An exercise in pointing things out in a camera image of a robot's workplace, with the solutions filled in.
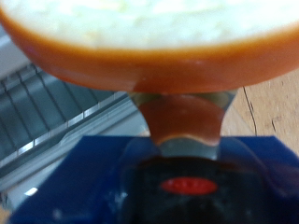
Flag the metal spatula blue grip block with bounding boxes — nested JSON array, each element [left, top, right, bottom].
[[6, 88, 299, 224]]

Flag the white bread slice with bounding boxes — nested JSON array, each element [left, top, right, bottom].
[[0, 0, 299, 95]]

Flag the silver toaster oven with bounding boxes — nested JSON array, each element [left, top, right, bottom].
[[0, 24, 153, 213]]

